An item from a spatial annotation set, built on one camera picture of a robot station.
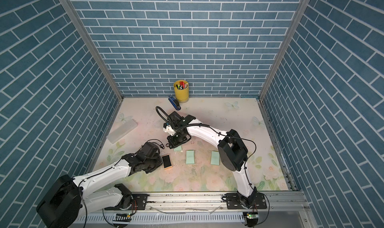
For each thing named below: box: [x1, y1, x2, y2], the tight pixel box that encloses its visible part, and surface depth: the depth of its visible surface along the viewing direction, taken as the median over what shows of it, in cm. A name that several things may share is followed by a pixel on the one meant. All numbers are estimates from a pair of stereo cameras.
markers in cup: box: [175, 81, 188, 90], surface depth 114 cm
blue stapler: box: [168, 95, 181, 111], surface depth 117 cm
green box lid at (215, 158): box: [210, 151, 220, 166], surface depth 88 cm
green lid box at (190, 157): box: [185, 150, 195, 165], surface depth 88 cm
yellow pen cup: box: [173, 79, 190, 104], surface depth 114 cm
